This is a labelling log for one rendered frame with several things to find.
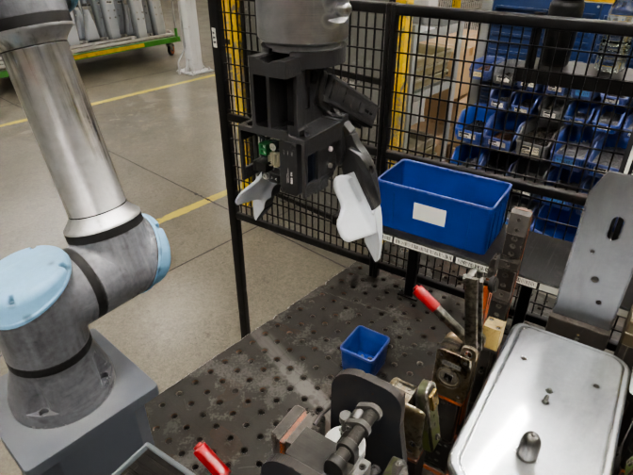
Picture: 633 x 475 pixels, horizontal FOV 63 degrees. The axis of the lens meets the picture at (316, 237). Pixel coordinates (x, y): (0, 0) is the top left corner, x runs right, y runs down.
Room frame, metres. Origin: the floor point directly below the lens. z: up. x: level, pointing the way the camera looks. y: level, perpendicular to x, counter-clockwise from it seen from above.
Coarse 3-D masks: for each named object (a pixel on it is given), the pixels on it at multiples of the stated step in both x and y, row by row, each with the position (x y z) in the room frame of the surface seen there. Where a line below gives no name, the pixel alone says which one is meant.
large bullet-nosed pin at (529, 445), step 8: (528, 432) 0.53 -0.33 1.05; (520, 440) 0.53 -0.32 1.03; (528, 440) 0.52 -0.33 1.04; (536, 440) 0.52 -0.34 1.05; (520, 448) 0.52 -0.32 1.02; (528, 448) 0.51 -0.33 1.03; (536, 448) 0.51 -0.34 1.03; (520, 456) 0.52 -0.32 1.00; (528, 456) 0.51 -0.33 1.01; (536, 456) 0.51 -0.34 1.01
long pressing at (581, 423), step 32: (512, 352) 0.75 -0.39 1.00; (544, 352) 0.75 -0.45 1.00; (576, 352) 0.75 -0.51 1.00; (608, 352) 0.75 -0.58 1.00; (512, 384) 0.67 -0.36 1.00; (544, 384) 0.67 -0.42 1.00; (576, 384) 0.67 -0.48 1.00; (608, 384) 0.67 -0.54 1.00; (480, 416) 0.60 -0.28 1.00; (512, 416) 0.60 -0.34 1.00; (544, 416) 0.60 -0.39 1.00; (576, 416) 0.60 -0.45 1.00; (608, 416) 0.60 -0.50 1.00; (480, 448) 0.54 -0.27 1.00; (512, 448) 0.54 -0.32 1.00; (544, 448) 0.54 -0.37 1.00; (576, 448) 0.54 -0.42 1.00; (608, 448) 0.54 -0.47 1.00
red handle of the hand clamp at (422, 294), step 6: (414, 288) 0.77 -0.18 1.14; (420, 288) 0.76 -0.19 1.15; (414, 294) 0.76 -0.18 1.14; (420, 294) 0.76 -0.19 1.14; (426, 294) 0.76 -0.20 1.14; (420, 300) 0.76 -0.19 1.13; (426, 300) 0.75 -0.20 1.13; (432, 300) 0.75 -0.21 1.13; (432, 306) 0.74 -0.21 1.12; (438, 306) 0.74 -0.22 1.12; (438, 312) 0.74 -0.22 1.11; (444, 312) 0.74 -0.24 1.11; (444, 318) 0.73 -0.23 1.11; (450, 318) 0.73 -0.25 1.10; (450, 324) 0.72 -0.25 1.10; (456, 324) 0.73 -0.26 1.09; (456, 330) 0.72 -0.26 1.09; (462, 330) 0.72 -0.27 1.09; (462, 336) 0.71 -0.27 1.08
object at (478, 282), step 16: (480, 272) 0.72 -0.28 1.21; (464, 288) 0.71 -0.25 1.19; (480, 288) 0.72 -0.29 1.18; (496, 288) 0.70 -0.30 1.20; (464, 304) 0.71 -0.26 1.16; (480, 304) 0.72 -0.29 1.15; (464, 320) 0.70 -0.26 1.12; (480, 320) 0.71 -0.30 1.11; (464, 336) 0.70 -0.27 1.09; (480, 336) 0.71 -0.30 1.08
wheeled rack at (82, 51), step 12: (132, 36) 7.71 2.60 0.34; (156, 36) 7.91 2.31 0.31; (168, 36) 8.05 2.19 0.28; (72, 48) 7.16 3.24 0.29; (84, 48) 7.05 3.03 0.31; (96, 48) 7.18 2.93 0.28; (108, 48) 7.22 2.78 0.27; (120, 48) 7.32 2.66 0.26; (132, 48) 7.46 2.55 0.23; (168, 48) 8.03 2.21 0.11
